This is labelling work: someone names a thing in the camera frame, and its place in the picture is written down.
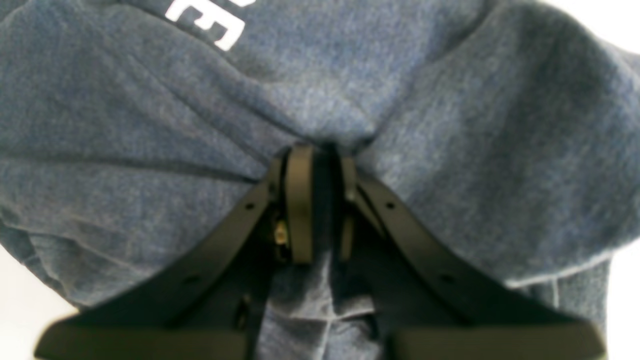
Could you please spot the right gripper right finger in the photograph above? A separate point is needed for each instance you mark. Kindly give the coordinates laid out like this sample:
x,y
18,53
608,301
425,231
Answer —
x,y
431,305

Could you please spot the dark blue t-shirt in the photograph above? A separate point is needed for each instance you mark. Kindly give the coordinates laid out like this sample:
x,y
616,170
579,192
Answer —
x,y
129,128

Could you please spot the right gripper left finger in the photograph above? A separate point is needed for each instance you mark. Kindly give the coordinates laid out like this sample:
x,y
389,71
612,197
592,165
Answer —
x,y
209,304

